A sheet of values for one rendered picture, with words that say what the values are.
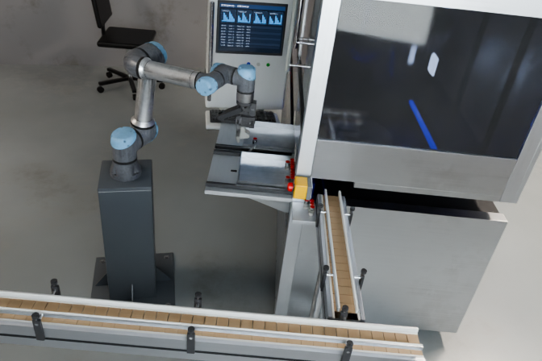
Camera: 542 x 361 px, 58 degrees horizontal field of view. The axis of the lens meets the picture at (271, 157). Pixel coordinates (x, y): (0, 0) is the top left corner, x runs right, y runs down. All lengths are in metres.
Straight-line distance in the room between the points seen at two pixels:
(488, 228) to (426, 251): 0.30
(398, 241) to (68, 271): 1.90
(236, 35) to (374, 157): 1.22
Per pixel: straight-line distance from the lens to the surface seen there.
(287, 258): 2.45
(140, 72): 2.14
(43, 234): 3.47
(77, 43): 5.76
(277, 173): 2.38
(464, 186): 2.31
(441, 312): 2.85
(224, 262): 3.15
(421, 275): 2.62
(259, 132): 2.71
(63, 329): 1.68
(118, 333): 1.63
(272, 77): 3.05
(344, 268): 1.87
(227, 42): 2.94
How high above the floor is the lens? 2.21
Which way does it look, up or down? 32 degrees down
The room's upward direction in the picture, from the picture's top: 7 degrees clockwise
